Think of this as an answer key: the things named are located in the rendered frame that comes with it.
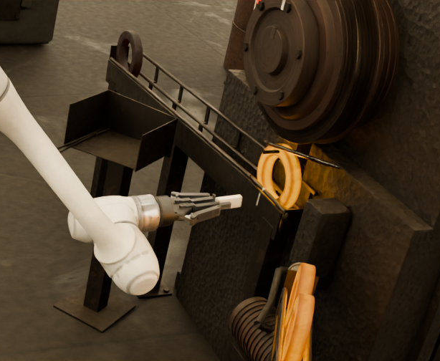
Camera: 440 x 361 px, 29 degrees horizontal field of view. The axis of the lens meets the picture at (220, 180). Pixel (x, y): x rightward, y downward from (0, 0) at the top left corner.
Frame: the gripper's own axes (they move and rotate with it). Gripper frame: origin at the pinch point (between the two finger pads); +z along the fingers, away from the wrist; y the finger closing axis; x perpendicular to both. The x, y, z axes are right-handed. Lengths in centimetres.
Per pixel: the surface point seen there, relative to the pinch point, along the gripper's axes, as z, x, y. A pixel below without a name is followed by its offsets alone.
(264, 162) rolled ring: 20.0, 0.1, -16.9
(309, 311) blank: -8, 5, 51
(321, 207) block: 18.6, 4.0, 13.7
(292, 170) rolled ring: 20.5, 4.7, -4.0
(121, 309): -2, -74, -54
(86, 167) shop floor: 20, -77, -156
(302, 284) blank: -2.1, 2.3, 38.9
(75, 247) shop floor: -5, -74, -94
